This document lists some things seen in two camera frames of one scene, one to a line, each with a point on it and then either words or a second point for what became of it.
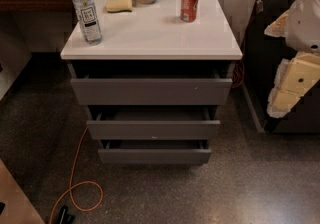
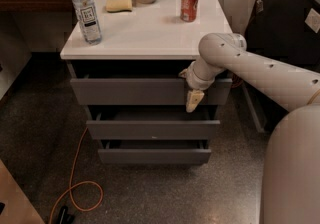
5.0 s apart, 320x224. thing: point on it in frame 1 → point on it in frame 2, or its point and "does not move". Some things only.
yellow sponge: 119,5 does not move
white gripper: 305,26 → 195,81
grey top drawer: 151,91 does not move
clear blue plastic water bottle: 86,11 does not move
